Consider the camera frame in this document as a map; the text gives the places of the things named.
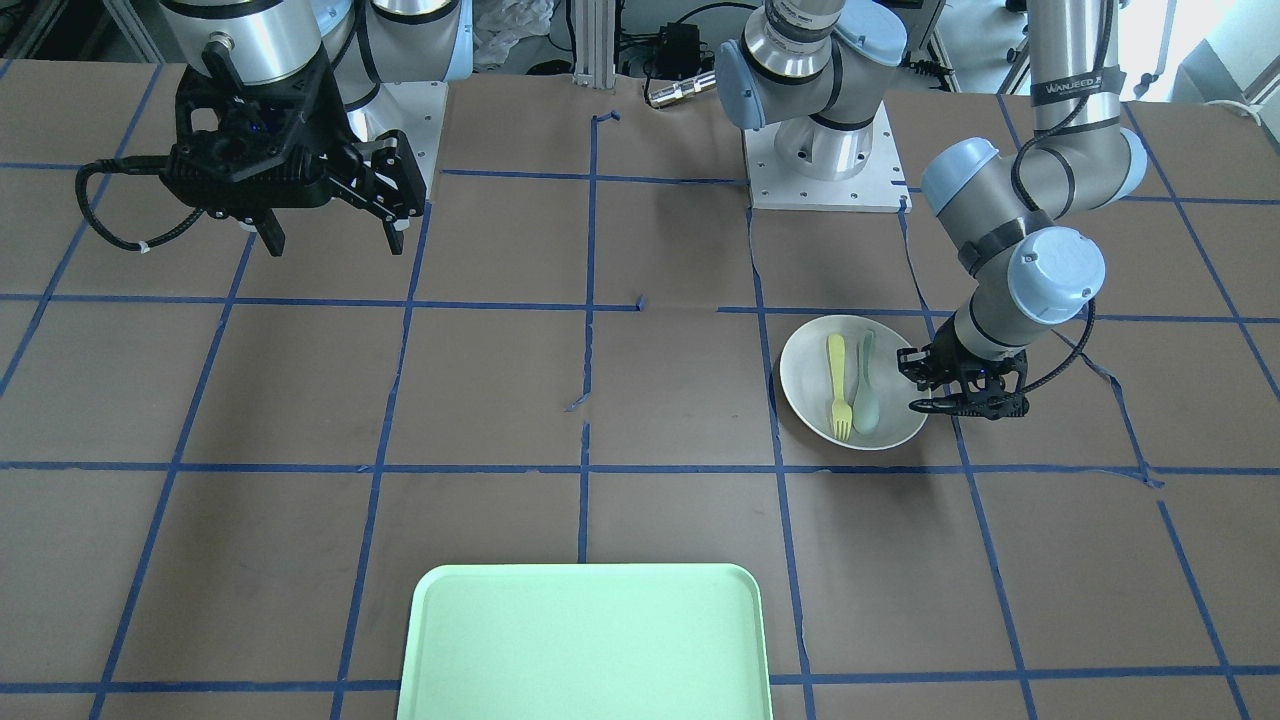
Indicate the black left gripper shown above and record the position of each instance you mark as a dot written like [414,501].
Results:
[948,359]

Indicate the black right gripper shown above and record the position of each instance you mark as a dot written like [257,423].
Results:
[335,127]

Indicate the white round plate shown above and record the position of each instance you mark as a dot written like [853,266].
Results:
[804,375]

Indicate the yellow plastic fork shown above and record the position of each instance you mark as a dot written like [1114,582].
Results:
[840,410]

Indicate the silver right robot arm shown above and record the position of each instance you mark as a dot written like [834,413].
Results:
[369,43]

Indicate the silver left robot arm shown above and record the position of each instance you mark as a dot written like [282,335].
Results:
[818,70]

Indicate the green plastic spoon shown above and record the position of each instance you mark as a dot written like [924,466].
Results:
[866,407]

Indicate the brass metal cylinder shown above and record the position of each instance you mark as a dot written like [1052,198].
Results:
[679,91]

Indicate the black power adapter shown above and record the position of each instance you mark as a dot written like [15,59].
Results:
[678,53]

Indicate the light green plastic tray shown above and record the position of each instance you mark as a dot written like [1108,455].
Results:
[637,640]

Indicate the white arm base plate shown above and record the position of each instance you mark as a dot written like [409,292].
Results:
[799,165]
[415,108]

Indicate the aluminium frame post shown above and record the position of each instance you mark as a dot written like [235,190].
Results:
[595,41]

